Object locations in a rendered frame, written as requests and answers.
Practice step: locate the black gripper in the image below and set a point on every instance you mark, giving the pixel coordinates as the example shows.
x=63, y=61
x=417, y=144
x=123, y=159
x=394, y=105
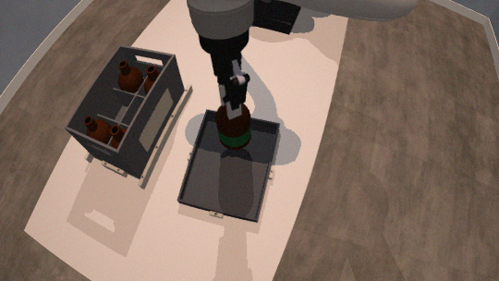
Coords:
x=228, y=63

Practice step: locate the brown bottle with green label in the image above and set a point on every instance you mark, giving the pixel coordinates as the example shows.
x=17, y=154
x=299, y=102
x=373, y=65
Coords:
x=235, y=133

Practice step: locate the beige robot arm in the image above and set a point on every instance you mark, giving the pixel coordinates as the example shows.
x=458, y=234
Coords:
x=224, y=19

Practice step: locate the dark grey divided crate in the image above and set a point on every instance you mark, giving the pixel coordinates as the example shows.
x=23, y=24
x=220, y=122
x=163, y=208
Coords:
x=104, y=100

